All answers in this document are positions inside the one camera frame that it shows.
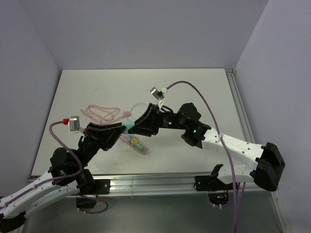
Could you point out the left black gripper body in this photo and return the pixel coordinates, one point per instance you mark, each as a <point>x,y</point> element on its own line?
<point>88,149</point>

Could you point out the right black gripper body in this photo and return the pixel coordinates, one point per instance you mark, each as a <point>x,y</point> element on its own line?
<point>168,120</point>

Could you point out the pink power strip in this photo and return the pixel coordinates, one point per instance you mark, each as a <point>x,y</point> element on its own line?
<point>123,138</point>

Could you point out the yellow charger plug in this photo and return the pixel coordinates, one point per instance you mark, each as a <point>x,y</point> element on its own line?
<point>134,140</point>

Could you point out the teal charger plug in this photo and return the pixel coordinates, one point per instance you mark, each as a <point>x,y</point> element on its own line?
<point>127,125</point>

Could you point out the blue charger plug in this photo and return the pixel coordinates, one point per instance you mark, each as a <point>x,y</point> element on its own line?
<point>129,137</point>

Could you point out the green charger plug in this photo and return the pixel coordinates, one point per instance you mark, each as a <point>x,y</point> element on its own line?
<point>139,145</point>

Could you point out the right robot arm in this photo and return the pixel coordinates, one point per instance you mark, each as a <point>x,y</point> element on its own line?
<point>259,164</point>

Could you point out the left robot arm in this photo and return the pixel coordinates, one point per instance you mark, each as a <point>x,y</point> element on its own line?
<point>67,175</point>

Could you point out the pink power plug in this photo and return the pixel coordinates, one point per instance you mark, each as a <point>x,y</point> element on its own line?
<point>126,114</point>

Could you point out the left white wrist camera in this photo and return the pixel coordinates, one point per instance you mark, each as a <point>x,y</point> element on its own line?
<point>73,124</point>

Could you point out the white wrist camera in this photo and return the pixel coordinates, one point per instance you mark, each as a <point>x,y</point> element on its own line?
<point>159,94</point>
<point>73,124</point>

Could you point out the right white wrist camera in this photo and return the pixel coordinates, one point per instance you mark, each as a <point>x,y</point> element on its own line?
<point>159,94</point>

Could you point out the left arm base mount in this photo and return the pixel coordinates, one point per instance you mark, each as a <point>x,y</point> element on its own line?
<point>86,201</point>

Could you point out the right aluminium rail frame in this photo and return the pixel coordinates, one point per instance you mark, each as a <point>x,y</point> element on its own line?
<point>244,122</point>

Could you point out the aluminium rail frame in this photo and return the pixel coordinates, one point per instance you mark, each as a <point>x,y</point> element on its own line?
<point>244,122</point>
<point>148,203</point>

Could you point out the front aluminium rail frame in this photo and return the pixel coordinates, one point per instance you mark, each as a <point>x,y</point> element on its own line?
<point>148,203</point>

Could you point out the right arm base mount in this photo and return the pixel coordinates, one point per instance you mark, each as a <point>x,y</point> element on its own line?
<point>218,192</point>

